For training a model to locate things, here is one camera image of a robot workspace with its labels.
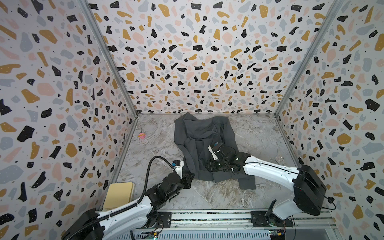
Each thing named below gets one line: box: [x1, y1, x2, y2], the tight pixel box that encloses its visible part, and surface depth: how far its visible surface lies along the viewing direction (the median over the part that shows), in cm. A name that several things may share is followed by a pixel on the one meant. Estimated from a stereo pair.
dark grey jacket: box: [174, 112, 256, 190], surface depth 103 cm
